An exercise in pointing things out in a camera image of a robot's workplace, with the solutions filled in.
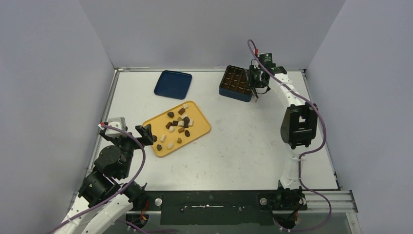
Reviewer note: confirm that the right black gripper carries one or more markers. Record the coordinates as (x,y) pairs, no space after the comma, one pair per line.
(255,81)

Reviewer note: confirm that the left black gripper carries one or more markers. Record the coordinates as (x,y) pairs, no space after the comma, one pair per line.
(145,131)

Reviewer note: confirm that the yellow plastic tray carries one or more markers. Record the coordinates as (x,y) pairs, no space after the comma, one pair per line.
(195,122)

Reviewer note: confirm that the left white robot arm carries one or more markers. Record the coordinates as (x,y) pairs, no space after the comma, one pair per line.
(110,190)

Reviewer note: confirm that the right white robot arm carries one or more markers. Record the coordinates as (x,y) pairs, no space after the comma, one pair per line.
(299,124)

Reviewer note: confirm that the dark blue chocolate box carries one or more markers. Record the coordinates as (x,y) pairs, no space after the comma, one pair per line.
(234,84)

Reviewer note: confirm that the white swirl chocolate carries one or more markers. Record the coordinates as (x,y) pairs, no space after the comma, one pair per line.
(170,146)

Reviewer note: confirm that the caramel barrel chocolate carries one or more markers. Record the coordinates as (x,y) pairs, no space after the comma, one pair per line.
(181,130)

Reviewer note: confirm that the brown rectangular chocolate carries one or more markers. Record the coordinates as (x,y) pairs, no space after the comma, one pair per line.
(181,111)

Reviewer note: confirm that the dark blue box lid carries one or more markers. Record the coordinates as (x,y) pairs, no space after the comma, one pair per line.
(173,84)

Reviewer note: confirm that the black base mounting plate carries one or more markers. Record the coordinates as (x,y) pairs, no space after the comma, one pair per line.
(219,207)

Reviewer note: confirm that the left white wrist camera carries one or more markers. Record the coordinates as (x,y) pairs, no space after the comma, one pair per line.
(118,123)

